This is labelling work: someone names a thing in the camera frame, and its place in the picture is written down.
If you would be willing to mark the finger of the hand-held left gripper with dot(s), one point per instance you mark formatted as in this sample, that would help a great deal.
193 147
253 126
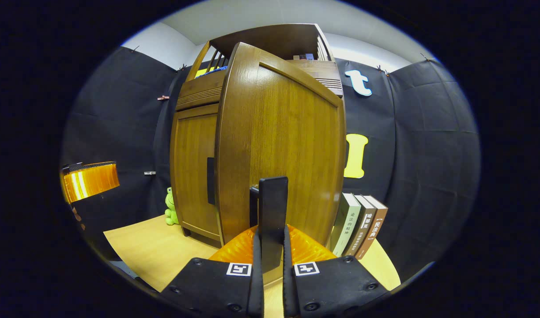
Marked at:
91 181

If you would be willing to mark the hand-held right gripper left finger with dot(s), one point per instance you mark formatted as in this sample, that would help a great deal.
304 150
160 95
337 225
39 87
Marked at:
212 287

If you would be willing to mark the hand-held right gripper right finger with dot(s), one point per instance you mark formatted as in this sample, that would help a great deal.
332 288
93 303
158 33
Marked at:
336 287

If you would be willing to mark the wooden cabinet door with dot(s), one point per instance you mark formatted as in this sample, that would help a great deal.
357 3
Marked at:
192 168
287 132

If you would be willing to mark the wooden double-door shoe cabinet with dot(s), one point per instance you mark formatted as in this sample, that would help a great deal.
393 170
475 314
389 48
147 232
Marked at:
274 37

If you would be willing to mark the green-spine book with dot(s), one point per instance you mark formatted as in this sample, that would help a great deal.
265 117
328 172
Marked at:
345 225

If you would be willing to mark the brown book white label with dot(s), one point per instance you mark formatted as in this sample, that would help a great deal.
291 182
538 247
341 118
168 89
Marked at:
364 225

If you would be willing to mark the reddish brown book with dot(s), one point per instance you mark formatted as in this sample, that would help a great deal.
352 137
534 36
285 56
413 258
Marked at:
378 221

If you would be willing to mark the green frog plush toy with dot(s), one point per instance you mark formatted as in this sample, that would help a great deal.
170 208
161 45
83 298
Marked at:
170 207

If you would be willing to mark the black backdrop cloth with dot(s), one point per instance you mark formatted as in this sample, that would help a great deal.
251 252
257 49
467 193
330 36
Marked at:
428 154

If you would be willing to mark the blue cloth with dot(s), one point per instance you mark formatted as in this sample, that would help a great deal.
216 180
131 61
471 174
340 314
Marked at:
210 71

